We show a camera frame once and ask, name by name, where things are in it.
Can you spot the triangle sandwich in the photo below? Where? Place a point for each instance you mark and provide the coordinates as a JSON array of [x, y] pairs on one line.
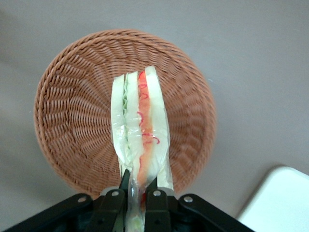
[[154, 108]]

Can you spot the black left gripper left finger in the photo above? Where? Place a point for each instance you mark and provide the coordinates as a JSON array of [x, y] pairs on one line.
[[111, 212]]

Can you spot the cream rectangular tray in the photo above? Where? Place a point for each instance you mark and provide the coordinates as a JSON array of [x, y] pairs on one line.
[[285, 205]]

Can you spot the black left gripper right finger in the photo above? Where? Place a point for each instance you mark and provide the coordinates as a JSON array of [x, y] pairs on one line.
[[159, 212]]

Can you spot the round brown wicker basket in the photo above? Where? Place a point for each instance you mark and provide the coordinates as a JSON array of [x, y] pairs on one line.
[[79, 108]]

